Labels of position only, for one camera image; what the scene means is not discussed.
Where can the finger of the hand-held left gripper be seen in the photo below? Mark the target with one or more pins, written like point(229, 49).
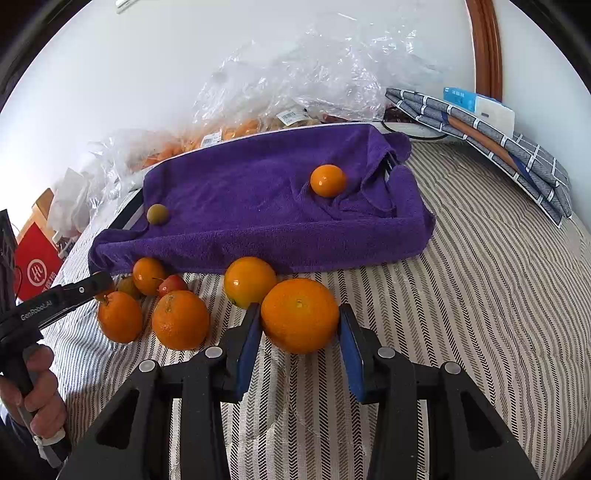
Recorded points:
point(87, 287)

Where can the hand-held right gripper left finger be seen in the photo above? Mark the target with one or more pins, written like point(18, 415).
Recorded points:
point(249, 350)

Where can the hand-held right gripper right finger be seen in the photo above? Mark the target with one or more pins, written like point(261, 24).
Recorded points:
point(352, 355)

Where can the small green fruit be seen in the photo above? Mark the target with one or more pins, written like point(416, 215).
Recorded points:
point(127, 287)
point(157, 214)

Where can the large orange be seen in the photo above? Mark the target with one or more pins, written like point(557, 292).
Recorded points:
point(300, 318)

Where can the small orange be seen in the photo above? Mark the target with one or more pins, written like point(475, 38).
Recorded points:
point(328, 181)
point(148, 274)

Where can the small red fruit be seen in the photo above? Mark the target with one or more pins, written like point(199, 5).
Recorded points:
point(173, 285)

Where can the person's left hand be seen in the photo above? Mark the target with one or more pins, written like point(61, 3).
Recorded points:
point(46, 401)

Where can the red paper bag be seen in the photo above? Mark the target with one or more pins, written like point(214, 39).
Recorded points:
point(39, 267)

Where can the white plastic bag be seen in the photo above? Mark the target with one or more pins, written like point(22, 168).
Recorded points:
point(69, 198)

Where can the wooden chair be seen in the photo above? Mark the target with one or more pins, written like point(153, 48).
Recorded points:
point(44, 198)

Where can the purple towel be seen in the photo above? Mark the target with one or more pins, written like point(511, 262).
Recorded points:
point(258, 194)

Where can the clear bag of oranges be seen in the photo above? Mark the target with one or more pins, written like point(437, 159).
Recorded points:
point(240, 128)

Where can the folded grey checkered cloth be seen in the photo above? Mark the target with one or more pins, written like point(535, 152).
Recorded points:
point(531, 152)

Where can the blue and white tissue pack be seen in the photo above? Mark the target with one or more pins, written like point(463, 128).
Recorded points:
point(489, 110)

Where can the wooden door frame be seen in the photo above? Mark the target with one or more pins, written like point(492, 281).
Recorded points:
point(489, 46)

